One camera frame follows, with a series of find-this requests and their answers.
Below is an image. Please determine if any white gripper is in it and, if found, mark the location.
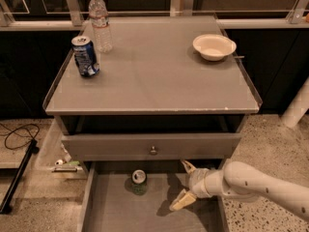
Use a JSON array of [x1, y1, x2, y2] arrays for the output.
[[169, 159, 211, 212]]

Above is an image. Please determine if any green soda can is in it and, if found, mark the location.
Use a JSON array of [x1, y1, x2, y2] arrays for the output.
[[131, 169, 147, 195]]

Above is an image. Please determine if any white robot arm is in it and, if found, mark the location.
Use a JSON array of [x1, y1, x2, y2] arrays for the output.
[[169, 160, 309, 221]]

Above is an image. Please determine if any closed top drawer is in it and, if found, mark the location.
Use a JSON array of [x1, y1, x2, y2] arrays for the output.
[[62, 133, 240, 161]]

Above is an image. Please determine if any round metal drawer knob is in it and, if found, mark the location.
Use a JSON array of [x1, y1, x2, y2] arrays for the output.
[[150, 146, 158, 156]]

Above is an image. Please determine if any open middle drawer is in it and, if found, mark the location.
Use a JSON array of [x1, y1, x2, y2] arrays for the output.
[[77, 160, 230, 232]]

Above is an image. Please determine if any grey drawer cabinet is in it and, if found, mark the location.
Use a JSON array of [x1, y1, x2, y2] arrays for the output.
[[42, 14, 264, 232]]

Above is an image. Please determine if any blue soda can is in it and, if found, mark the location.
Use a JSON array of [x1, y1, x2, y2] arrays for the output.
[[71, 36, 99, 77]]

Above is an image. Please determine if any white pole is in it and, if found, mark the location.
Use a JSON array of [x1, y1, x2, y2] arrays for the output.
[[281, 77, 309, 128]]

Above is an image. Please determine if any clear plastic bin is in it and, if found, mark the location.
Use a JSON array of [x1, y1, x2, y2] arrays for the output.
[[35, 121, 87, 179]]

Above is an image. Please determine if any white bowl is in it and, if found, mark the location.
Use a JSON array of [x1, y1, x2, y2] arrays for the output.
[[192, 34, 237, 61]]

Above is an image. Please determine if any black floor bar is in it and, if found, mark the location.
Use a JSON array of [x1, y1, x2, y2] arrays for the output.
[[0, 139, 40, 215]]

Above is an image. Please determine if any clear plastic water bottle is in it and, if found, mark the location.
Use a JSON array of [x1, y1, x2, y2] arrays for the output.
[[88, 0, 113, 53]]

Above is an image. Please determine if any metal window railing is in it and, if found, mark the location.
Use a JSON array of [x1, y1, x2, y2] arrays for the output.
[[1, 0, 309, 31]]

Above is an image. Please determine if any black cable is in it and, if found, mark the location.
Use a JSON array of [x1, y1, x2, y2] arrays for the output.
[[0, 122, 41, 151]]

